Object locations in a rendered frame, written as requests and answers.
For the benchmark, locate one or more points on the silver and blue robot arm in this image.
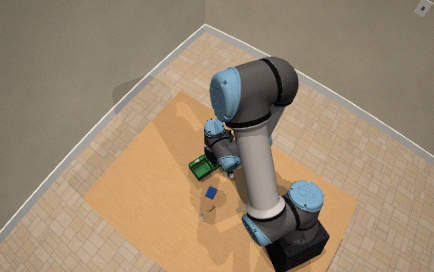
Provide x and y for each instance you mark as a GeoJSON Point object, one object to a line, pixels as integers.
{"type": "Point", "coordinates": [242, 97]}

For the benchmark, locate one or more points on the green three-compartment bin rack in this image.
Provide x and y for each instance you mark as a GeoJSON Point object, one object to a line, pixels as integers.
{"type": "Point", "coordinates": [202, 167]}

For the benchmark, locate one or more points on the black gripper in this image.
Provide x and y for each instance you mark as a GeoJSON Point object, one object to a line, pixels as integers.
{"type": "Point", "coordinates": [209, 153]}

